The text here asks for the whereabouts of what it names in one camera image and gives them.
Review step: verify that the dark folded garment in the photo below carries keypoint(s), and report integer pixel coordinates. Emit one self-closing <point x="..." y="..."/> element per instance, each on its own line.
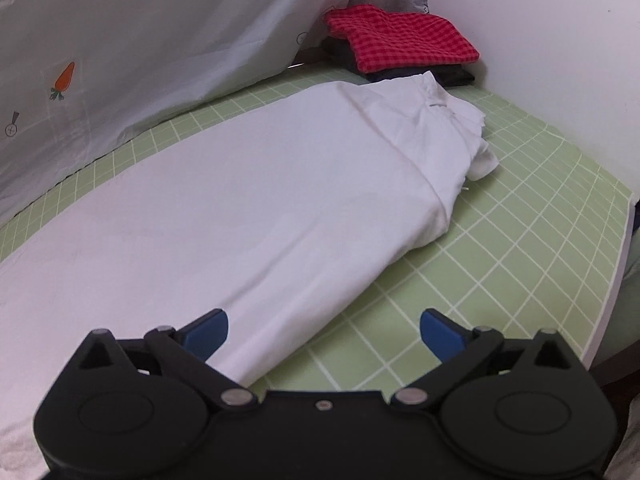
<point x="450" y="76"/>

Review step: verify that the green grid mat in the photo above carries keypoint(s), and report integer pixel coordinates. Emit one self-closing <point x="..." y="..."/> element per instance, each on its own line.
<point x="525" y="210"/>

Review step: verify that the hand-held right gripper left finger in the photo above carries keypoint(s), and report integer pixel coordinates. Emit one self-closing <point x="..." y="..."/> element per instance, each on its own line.
<point x="207" y="332"/>

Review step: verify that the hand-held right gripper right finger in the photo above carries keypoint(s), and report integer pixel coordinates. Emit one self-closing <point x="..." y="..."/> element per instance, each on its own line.
<point x="440" y="332"/>

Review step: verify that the white garment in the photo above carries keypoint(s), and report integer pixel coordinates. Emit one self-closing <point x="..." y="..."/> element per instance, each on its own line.
<point x="275" y="210"/>

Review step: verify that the red checked garment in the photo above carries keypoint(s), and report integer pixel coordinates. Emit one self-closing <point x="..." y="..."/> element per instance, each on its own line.
<point x="410" y="40"/>

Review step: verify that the carrot printed white sheet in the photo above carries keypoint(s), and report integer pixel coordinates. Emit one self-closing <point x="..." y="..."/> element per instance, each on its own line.
<point x="150" y="50"/>

